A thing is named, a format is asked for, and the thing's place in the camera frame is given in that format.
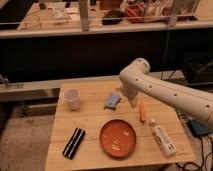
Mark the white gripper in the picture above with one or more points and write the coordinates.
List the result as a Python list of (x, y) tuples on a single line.
[(133, 102)]

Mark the black bag on bench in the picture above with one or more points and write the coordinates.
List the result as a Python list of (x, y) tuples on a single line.
[(112, 17)]

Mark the translucent plastic cup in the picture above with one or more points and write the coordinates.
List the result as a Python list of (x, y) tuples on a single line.
[(71, 97)]

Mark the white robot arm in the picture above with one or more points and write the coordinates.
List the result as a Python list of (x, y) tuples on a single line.
[(196, 103)]

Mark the metal frame post left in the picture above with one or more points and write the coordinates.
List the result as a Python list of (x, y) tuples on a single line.
[(83, 9)]

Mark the metal frame post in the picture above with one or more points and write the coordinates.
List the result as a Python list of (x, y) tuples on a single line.
[(174, 13), (83, 9)]

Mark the black power adapter box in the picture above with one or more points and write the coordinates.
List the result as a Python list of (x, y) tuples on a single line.
[(198, 129)]

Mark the orange carrot toy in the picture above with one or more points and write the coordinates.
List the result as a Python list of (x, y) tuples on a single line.
[(142, 113)]

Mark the metal frame post right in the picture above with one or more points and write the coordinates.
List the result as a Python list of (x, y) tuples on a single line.
[(174, 13)]

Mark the orange tool on bench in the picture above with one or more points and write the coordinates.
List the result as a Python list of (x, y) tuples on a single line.
[(135, 13)]

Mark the black white striped block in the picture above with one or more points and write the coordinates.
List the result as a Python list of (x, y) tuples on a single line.
[(73, 144)]

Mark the orange round plate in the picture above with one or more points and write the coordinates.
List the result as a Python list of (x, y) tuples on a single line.
[(117, 138)]

